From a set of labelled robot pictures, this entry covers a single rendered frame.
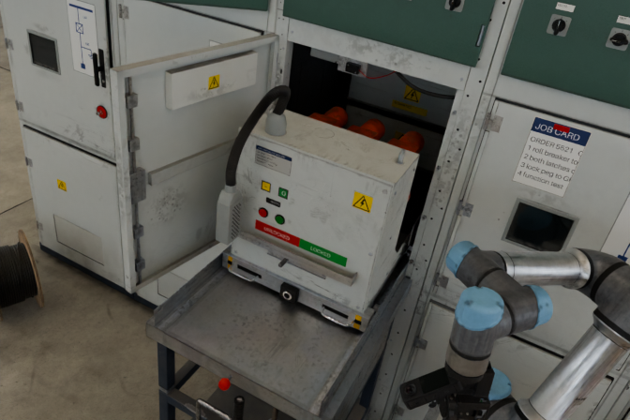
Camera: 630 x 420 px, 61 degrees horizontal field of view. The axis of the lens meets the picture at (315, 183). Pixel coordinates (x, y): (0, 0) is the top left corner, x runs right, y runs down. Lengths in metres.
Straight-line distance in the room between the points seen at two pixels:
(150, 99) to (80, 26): 0.92
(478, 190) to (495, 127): 0.21
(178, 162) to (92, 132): 0.95
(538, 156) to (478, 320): 0.78
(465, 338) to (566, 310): 0.93
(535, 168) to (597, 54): 0.35
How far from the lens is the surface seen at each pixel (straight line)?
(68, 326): 2.96
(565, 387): 1.40
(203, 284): 1.84
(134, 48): 2.24
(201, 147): 1.77
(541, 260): 1.25
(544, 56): 1.56
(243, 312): 1.75
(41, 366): 2.82
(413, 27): 1.62
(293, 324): 1.73
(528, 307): 1.05
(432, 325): 2.06
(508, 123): 1.63
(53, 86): 2.69
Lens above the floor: 2.09
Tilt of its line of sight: 31 degrees down
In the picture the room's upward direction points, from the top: 9 degrees clockwise
